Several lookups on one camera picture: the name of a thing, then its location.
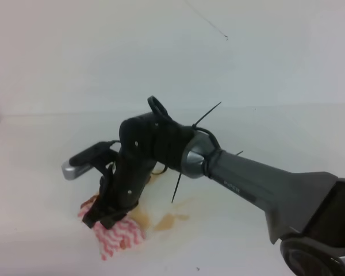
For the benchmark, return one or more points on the black cable tie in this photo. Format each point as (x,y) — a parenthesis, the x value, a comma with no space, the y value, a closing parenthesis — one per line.
(179,178)
(201,118)

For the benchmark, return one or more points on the black lower cable tie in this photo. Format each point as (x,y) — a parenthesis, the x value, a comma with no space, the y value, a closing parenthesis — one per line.
(179,178)

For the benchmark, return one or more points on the red white striped rag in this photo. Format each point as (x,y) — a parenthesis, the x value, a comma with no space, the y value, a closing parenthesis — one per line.
(126,234)

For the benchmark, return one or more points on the brown coffee stain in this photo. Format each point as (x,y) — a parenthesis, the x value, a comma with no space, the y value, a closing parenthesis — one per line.
(154,202)

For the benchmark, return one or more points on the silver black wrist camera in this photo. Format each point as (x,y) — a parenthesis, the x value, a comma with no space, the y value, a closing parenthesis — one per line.
(98,156)

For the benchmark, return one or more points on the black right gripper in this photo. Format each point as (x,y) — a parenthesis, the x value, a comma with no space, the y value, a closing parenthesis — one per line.
(120,191)

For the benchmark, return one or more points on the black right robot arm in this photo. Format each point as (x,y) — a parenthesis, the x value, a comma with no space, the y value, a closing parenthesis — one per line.
(305,212)

